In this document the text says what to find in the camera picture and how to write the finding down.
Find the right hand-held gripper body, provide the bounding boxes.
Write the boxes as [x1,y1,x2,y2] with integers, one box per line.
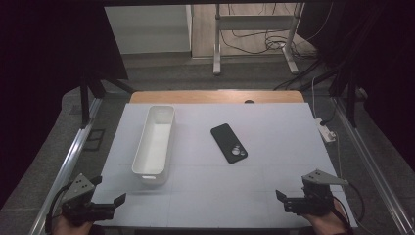
[283,168,349,217]

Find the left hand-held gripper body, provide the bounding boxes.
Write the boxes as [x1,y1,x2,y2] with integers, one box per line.
[60,173,115,227]

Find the person's left hand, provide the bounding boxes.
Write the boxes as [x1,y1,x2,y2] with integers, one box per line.
[51,214,95,235]

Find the person's right hand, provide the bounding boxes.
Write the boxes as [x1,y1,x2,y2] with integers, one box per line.
[300,199,352,235]

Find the white plastic bin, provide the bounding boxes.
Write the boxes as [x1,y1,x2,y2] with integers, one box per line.
[131,105,176,186]

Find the white foam board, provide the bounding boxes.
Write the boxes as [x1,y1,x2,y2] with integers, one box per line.
[82,102,358,229]

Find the white power strip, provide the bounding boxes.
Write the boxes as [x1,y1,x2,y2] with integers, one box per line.
[314,117,337,144]

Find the black metal stand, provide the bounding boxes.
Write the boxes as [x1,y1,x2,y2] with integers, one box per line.
[79,75,135,129]
[328,70,367,128]

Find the black curtain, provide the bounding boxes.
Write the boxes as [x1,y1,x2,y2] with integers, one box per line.
[0,0,129,210]
[298,0,415,165]

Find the white cabinet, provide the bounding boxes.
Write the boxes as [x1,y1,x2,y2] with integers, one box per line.
[104,4,194,55]

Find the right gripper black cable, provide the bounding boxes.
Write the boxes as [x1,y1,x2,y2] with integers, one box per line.
[332,196,353,231]

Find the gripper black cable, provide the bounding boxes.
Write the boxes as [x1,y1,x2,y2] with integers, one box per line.
[44,183,72,233]
[332,196,353,231]

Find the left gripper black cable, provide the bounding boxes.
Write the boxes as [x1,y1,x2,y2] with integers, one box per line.
[44,183,72,233]

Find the aluminium rail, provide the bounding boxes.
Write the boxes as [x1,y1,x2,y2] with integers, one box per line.
[332,97,415,235]
[28,97,104,235]

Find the black floor frame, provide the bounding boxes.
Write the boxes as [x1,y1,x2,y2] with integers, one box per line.
[82,128,107,153]

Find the black floor cable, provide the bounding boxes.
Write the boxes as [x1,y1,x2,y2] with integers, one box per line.
[346,183,366,223]

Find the white cable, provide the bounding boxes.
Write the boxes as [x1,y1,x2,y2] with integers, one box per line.
[310,76,319,119]

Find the thick black cables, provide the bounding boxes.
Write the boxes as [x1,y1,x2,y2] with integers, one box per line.
[273,58,341,92]

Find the tangled black cables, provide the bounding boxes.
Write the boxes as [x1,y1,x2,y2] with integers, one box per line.
[220,28,318,61]

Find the white desk frame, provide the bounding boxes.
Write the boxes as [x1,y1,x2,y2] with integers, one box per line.
[212,3,305,76]

